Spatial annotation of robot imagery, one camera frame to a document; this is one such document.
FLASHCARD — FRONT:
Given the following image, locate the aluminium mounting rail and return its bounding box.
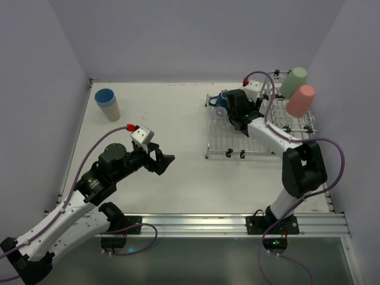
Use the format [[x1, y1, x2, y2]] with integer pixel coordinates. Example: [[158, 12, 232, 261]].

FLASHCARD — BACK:
[[44, 212, 348, 238]]

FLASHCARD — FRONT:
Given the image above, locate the clear drinking glass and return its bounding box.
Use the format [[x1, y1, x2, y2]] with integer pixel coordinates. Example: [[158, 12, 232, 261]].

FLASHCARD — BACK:
[[211, 106, 228, 126]]

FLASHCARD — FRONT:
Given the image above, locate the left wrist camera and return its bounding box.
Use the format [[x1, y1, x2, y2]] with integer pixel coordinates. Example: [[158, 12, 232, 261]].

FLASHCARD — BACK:
[[131, 126, 154, 153]]

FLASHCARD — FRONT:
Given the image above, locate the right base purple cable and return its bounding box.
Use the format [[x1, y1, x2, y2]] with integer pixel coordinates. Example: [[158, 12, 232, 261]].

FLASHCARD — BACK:
[[255, 234, 315, 285]]

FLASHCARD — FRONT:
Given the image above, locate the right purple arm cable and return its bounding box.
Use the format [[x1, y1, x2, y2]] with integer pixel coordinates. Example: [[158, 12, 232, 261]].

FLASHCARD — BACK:
[[242, 70, 346, 238]]

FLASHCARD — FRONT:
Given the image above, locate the metal wire dish rack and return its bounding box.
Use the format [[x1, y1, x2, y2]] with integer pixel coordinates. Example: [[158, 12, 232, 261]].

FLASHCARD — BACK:
[[204, 69, 317, 160]]

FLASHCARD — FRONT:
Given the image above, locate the green plastic cup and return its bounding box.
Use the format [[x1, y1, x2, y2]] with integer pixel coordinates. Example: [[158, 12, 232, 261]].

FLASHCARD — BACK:
[[280, 67, 308, 99]]

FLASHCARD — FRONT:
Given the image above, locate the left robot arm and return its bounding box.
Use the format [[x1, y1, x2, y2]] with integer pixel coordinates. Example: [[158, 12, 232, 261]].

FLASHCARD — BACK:
[[1, 142, 175, 284]]

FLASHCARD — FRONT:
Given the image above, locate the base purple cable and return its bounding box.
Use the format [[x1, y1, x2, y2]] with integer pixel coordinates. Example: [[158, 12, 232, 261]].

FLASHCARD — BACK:
[[255, 234, 315, 285], [102, 224, 158, 257]]

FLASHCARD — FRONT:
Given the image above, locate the beige plastic cup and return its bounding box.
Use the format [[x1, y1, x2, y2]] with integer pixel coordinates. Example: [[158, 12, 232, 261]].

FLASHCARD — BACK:
[[100, 103, 121, 122]]

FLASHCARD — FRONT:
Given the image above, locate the dark blue ceramic mug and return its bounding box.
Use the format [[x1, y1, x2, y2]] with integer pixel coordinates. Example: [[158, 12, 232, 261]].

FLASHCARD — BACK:
[[208, 90, 229, 110]]

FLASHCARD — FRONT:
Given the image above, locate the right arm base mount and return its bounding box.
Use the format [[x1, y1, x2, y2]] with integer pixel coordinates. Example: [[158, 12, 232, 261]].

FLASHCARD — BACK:
[[245, 208, 300, 254]]

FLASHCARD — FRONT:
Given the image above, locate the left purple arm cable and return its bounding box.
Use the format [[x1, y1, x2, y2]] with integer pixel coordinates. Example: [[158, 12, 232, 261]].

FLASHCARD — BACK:
[[0, 123, 137, 283]]

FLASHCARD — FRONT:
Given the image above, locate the pink plastic cup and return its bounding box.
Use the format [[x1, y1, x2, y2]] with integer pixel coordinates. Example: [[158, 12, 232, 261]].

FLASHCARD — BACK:
[[286, 84, 316, 118]]

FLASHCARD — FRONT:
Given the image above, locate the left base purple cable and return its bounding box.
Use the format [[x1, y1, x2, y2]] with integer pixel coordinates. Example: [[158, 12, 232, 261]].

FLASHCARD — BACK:
[[102, 224, 158, 257]]

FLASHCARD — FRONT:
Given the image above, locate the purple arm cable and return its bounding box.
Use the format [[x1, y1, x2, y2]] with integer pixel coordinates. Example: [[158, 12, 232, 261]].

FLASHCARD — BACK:
[[0, 123, 137, 283], [242, 70, 346, 238]]

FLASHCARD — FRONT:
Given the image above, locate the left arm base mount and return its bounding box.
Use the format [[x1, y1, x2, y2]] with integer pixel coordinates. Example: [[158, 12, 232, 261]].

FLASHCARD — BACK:
[[100, 216, 143, 253]]

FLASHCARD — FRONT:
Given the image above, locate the light blue plastic cup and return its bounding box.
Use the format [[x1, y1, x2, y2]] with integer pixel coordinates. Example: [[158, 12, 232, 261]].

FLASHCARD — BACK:
[[94, 88, 116, 107]]

